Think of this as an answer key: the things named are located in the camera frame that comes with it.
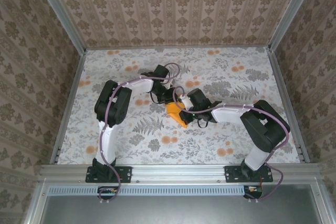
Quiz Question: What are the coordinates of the orange plastic object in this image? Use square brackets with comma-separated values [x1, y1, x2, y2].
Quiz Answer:
[165, 94, 194, 130]

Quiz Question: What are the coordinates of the floral patterned table cover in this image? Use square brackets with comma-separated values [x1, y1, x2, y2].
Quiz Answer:
[56, 46, 303, 166]

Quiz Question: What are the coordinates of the grey metal panel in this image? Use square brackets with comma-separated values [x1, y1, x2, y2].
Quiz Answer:
[23, 183, 336, 224]

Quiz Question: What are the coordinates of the right gripper thin black cable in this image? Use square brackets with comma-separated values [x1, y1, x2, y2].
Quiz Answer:
[196, 117, 211, 129]

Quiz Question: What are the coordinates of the gripper thin black cable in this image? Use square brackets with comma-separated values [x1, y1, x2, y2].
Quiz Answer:
[196, 117, 211, 129]
[149, 91, 165, 104]

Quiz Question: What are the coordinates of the left gripper thin black cable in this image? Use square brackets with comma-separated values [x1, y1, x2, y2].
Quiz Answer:
[149, 91, 165, 104]

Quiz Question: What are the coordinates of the short aluminium table edge rail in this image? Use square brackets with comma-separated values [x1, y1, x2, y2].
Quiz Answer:
[85, 46, 271, 51]

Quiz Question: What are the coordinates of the wide aluminium mounting rail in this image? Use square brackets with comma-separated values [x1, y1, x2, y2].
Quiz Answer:
[37, 163, 325, 184]

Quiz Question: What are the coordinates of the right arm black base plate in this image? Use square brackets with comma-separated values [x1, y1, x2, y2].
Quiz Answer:
[224, 165, 274, 184]

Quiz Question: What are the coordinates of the grey slotted cable duct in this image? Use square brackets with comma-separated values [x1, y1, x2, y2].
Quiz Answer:
[47, 185, 248, 197]

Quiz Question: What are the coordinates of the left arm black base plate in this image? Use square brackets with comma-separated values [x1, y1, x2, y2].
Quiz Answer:
[86, 165, 132, 184]

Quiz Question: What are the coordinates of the aluminium table side rail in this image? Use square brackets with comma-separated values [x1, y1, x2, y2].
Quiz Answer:
[266, 48, 312, 164]
[49, 49, 88, 166]

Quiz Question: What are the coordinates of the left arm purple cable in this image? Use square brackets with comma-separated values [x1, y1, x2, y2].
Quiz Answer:
[99, 62, 181, 205]

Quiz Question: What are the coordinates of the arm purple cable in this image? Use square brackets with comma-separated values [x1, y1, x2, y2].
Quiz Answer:
[99, 62, 181, 205]
[171, 86, 291, 204]

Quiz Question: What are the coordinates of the black cable port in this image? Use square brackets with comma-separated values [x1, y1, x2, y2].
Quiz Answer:
[242, 185, 264, 200]
[97, 185, 120, 201]

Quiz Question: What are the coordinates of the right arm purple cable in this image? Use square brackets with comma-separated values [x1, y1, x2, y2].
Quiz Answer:
[171, 86, 291, 204]

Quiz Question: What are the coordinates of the aluminium frame post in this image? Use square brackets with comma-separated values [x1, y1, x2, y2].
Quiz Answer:
[268, 0, 320, 52]
[30, 0, 88, 53]

